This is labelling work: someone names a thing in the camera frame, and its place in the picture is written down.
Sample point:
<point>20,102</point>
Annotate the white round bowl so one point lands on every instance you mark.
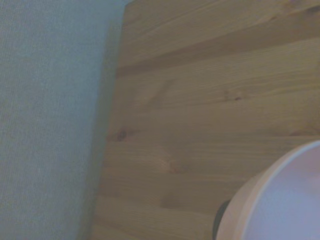
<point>282,197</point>

